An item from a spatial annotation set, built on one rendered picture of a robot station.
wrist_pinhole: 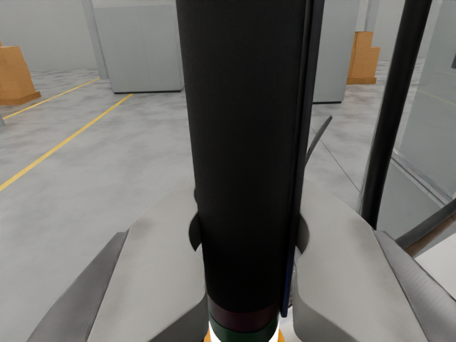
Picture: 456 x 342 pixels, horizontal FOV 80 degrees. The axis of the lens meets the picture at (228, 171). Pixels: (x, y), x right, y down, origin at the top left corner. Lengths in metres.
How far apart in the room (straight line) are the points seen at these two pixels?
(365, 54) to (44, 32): 11.95
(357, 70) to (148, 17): 5.40
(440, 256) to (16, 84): 8.25
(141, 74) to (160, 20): 1.34
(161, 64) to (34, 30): 8.08
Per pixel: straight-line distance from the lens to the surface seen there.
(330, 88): 6.10
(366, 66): 8.46
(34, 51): 14.84
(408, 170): 1.37
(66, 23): 13.96
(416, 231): 0.29
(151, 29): 7.44
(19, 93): 8.38
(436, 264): 0.56
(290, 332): 0.20
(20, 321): 2.28
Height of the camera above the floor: 1.56
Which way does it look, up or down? 28 degrees down
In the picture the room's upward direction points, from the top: 2 degrees counter-clockwise
